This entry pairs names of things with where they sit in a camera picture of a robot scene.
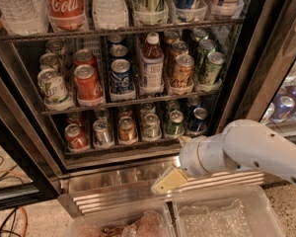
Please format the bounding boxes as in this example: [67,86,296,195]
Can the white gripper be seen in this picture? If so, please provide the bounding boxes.
[151,135,207,195]

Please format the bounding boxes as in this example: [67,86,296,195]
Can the white green 7up can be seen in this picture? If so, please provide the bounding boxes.
[142,114,161,141]

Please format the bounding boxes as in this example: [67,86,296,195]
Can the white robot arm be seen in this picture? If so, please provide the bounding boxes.
[151,119,296,195]

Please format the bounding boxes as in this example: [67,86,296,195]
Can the green soda can bottom shelf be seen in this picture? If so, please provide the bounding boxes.
[165,110,185,137]

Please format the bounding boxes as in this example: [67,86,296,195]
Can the blue pepsi can bottom shelf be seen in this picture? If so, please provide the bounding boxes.
[187,108,208,132]

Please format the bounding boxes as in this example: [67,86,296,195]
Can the gold brown soda can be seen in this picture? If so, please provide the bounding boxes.
[118,117,137,143]

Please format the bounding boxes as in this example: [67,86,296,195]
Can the gold root beer can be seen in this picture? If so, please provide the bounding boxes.
[170,54,194,95]

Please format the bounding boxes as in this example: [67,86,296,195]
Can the silver diet cola can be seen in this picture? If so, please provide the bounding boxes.
[93,119,113,148]

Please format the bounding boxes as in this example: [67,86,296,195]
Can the large blue pepsi can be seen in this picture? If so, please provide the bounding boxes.
[110,59,135,102]

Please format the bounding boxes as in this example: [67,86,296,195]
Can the metal fridge base grille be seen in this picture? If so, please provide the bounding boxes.
[58,156,280,217]

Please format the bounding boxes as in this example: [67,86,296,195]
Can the red cola can bottom shelf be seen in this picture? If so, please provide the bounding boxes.
[64,123,90,152]

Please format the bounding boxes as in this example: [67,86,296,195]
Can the green ginger ale can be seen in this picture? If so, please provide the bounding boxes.
[198,51,225,92]

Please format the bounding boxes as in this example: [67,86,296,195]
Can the large red cola can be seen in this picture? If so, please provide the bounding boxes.
[74,64,104,107]

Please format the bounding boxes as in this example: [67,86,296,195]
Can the right fridge glass door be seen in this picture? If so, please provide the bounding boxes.
[216,0,296,132]

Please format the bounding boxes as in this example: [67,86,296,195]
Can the large white 7up can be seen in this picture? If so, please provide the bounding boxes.
[37,68,74,111]

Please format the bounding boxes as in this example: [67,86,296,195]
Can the blue tall can top shelf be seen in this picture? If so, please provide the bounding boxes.
[175,0,207,23]

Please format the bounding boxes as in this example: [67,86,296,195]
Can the green tall can top shelf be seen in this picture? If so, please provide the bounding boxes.
[133,0,165,25]

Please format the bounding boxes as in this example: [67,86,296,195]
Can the left clear plastic bin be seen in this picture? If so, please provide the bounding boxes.
[63,199,176,237]

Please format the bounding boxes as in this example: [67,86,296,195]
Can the clear plastic bin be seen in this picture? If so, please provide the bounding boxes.
[172,186,286,237]
[63,199,176,237]

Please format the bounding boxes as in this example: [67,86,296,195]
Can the right clear plastic bin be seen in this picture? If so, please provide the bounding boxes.
[172,186,286,237]

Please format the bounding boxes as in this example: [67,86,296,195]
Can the brown tea bottle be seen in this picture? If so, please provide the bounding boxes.
[140,33,164,93]

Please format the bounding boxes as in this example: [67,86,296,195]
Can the clear water bottle middle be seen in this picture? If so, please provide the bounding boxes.
[92,0,128,30]

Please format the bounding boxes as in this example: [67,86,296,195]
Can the clear water bottle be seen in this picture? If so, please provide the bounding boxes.
[0,0,48,36]
[92,0,128,30]

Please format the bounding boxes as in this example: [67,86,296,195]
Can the red coca cola bottle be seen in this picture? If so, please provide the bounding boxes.
[48,0,87,32]

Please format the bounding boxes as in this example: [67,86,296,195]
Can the clear water bottle left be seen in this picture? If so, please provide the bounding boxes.
[0,0,48,36]

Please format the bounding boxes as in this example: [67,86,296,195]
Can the orange cable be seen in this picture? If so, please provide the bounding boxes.
[0,169,30,237]

